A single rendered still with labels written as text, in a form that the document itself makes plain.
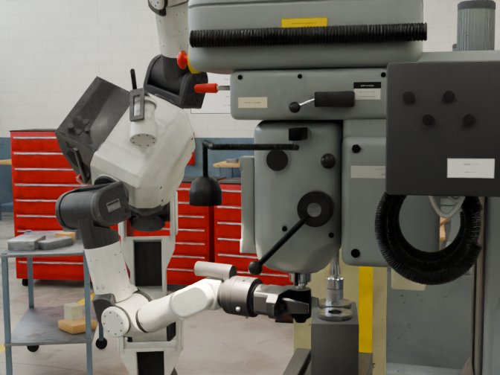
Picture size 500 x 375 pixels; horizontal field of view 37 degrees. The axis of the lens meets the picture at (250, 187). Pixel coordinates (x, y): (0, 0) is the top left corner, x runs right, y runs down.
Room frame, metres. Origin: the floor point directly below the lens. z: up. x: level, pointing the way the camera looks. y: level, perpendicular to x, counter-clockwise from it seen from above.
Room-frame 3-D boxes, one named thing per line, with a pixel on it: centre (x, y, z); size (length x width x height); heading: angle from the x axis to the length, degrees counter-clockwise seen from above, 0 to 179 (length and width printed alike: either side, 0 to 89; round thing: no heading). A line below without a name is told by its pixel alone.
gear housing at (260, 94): (1.57, -0.15, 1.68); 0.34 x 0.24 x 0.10; 76
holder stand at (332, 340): (1.92, -0.22, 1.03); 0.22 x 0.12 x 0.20; 174
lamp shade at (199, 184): (1.60, 0.10, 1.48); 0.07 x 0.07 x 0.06
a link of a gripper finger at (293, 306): (1.55, -0.09, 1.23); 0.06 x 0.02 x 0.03; 61
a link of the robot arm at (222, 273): (1.69, 0.07, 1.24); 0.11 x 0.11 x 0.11; 61
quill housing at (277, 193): (1.58, -0.11, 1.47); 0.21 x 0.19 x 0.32; 166
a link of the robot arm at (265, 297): (1.62, -0.03, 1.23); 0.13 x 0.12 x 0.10; 151
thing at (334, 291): (1.97, -0.23, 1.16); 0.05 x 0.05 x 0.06
